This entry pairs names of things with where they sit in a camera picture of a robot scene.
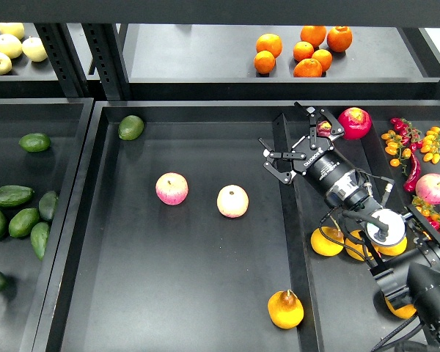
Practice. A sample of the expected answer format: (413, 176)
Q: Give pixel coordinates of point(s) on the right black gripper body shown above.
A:
(329, 172)

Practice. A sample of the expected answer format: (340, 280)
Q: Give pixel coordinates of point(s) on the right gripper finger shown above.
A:
(284, 166)
(316, 116)

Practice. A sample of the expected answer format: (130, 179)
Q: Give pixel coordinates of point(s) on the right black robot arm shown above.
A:
(412, 277)

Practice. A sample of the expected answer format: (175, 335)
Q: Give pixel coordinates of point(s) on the yellow pear under right arm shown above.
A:
(406, 312)

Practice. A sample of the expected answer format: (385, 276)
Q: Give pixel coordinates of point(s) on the green avocado middle cluster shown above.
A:
(22, 223)

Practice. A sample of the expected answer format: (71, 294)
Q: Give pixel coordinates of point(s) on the green avocado cluster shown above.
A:
(22, 223)
(39, 238)

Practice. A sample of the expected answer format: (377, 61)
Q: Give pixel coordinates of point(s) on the green avocado lower cluster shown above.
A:
(39, 238)

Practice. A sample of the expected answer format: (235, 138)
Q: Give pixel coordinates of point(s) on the dark green avocado upright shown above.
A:
(47, 205)

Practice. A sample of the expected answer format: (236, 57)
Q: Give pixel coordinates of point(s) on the green avocado left tray top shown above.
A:
(35, 142)

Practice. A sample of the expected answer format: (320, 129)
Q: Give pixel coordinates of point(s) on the green avocado top of tray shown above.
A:
(130, 128)

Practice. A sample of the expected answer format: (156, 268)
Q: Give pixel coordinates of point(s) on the pale yellow pear right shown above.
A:
(34, 49)

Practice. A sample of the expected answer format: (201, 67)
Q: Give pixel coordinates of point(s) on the pale yellow pear middle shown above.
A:
(10, 45)

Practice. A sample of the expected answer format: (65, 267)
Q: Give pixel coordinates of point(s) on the dark red small apple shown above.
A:
(324, 129)

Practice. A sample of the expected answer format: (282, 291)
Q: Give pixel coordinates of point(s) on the red apple right tray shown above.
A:
(356, 123)

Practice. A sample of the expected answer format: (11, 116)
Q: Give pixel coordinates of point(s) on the orange cherry tomato cluster left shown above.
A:
(397, 147)

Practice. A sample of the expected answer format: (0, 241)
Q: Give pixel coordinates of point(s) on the orange cherry tomato cluster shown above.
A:
(397, 147)
(431, 145)

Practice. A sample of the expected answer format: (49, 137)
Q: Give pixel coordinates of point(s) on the pale pink apple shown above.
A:
(232, 201)

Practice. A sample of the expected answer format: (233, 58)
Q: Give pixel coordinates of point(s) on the red chili pepper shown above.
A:
(413, 175)

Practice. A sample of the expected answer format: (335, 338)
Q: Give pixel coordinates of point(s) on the black left tray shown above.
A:
(65, 121)

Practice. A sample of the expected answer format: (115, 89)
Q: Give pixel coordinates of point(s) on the black tray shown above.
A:
(135, 274)
(65, 121)

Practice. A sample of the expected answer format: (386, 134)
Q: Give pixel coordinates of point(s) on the orange on shelf front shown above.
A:
(308, 68)

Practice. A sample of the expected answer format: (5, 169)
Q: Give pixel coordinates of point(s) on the orange on shelf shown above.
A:
(303, 50)
(269, 42)
(315, 35)
(308, 68)
(324, 57)
(264, 62)
(339, 38)

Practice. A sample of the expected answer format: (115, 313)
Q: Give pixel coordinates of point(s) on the red cherry tomato cluster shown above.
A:
(406, 134)

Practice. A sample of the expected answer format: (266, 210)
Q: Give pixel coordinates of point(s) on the orange on shelf right center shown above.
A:
(324, 57)

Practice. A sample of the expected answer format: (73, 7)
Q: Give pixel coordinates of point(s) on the pink apple far right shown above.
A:
(428, 188)

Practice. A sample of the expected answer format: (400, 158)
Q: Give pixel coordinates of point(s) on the orange on shelf top right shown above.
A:
(339, 38)

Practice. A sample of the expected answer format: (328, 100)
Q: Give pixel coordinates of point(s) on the orange cherry tomato cluster right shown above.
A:
(431, 145)

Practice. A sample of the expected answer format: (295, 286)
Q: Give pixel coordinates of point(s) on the orange on shelf lower left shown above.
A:
(264, 62)

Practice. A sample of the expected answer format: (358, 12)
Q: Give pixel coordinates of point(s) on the orange on shelf far left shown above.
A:
(269, 42)

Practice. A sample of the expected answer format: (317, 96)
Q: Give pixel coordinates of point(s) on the pink red apple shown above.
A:
(171, 188)

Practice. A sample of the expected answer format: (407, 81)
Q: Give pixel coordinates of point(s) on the black center tray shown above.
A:
(135, 274)

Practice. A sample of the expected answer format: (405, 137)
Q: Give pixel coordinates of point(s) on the black shelf rack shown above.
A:
(205, 50)

